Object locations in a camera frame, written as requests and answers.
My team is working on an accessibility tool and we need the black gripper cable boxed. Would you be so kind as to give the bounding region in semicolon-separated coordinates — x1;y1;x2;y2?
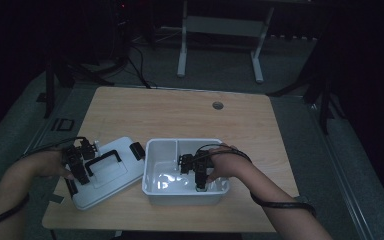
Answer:
195;143;317;218
0;135;88;235

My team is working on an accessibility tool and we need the person's right hand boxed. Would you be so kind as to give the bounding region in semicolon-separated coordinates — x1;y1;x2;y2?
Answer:
206;144;253;184

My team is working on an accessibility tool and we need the black tripod stand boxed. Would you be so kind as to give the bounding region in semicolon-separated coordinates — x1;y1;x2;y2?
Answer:
268;66;348;136
36;59;115;120

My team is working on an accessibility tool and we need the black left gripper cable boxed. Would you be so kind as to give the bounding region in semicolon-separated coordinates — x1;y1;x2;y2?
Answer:
0;135;88;235

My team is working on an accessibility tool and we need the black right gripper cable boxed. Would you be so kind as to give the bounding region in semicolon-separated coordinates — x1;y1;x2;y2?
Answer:
195;143;317;218

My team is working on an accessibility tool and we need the white box lid black handle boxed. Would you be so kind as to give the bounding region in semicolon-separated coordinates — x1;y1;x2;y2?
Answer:
64;135;147;212

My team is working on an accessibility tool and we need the black floor cable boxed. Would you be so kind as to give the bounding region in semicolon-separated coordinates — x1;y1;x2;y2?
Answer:
126;43;158;90

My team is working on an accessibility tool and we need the white plastic storage box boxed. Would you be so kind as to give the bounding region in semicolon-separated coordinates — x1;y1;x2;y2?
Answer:
141;137;231;207

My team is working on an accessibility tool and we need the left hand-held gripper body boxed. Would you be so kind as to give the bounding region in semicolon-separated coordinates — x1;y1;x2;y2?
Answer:
67;157;92;186

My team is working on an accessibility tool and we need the grey tape piece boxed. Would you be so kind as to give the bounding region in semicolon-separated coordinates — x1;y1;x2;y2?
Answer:
47;192;65;205

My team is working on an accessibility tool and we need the person's left hand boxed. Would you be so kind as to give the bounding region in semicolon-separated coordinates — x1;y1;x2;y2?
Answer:
28;148;76;182

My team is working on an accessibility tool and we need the white metal desk frame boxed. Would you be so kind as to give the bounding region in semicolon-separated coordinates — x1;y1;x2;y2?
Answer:
176;0;276;84

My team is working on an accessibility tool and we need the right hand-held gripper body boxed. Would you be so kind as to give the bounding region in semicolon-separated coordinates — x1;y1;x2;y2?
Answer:
191;149;215;177

